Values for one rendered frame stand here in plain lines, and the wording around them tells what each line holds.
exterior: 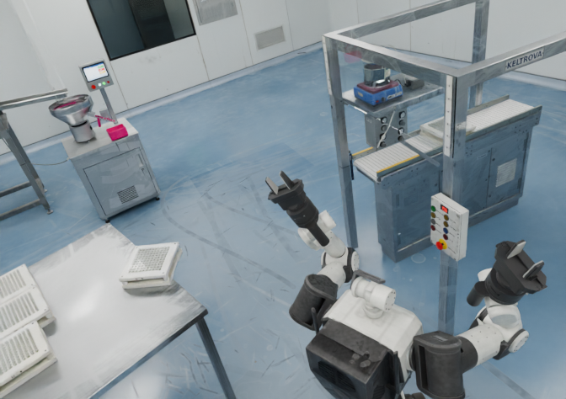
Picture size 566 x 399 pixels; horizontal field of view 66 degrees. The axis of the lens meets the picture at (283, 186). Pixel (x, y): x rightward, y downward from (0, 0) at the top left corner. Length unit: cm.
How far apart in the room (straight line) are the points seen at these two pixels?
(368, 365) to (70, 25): 620
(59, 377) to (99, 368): 17
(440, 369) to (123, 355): 129
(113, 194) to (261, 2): 453
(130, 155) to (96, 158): 30
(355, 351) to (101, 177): 340
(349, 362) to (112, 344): 117
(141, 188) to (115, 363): 265
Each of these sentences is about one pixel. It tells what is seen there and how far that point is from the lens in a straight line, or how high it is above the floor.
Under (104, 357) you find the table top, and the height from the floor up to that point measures 82.
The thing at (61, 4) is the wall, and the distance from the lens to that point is 682.
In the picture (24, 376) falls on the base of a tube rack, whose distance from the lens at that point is 219.
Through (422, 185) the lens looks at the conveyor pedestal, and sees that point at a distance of 299.
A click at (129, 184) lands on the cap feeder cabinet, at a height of 31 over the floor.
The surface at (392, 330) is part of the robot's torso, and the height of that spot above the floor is 121.
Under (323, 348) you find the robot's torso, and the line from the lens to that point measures 129.
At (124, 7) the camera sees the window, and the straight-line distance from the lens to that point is 696.
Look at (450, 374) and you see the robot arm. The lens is 128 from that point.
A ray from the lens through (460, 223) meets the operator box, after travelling 194.
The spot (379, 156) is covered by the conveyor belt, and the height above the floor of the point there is 82.
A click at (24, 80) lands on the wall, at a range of 688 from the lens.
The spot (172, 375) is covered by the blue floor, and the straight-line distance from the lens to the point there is 295.
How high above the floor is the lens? 224
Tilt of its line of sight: 32 degrees down
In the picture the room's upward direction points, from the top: 12 degrees counter-clockwise
